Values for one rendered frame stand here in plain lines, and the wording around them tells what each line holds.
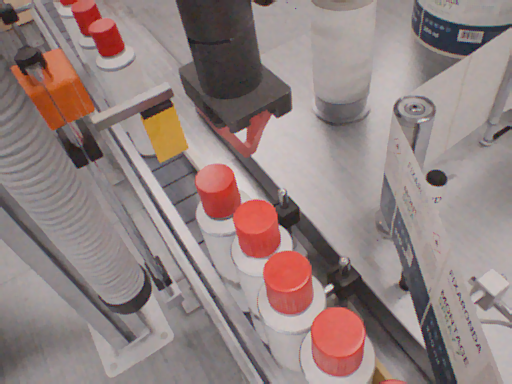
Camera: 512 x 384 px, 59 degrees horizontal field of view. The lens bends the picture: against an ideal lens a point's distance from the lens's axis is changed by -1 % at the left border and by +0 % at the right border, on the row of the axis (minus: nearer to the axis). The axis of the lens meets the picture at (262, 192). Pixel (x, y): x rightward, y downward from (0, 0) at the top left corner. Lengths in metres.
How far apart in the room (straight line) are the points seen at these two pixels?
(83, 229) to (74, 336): 0.40
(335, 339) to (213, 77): 0.23
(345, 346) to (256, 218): 0.11
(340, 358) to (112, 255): 0.15
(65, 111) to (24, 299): 0.42
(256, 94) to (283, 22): 0.64
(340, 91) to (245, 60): 0.29
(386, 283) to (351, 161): 0.19
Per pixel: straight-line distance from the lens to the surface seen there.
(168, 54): 1.00
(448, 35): 0.82
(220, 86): 0.39
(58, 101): 0.32
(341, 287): 0.49
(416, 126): 0.43
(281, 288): 0.30
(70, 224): 0.25
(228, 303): 0.44
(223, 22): 0.36
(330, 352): 0.28
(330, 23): 0.60
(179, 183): 0.65
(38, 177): 0.22
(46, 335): 0.66
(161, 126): 0.39
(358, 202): 0.59
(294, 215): 0.54
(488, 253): 0.58
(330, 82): 0.65
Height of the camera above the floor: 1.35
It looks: 51 degrees down
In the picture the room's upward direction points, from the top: 11 degrees counter-clockwise
